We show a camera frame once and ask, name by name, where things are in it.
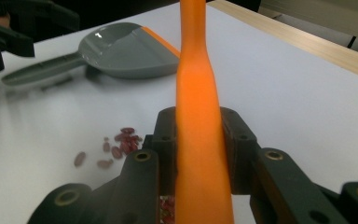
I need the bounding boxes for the orange brush with grey bristles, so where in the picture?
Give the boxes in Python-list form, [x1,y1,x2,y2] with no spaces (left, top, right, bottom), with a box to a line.
[174,0,235,224]

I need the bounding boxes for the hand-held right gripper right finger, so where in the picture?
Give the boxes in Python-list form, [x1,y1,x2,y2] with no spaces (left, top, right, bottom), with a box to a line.
[219,106,262,196]

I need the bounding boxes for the red beans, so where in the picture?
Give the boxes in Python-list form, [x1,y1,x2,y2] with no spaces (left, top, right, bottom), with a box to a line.
[74,126,177,224]

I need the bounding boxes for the grey dustpan with orange lip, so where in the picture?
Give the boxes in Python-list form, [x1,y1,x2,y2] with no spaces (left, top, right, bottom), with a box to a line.
[1,21,181,87]

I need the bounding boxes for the wooden table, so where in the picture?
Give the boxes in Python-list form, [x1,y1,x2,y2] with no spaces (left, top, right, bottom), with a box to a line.
[208,0,358,84]

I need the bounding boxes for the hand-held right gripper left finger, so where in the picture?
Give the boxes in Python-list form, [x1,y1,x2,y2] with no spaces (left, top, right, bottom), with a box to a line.
[142,105,179,198]

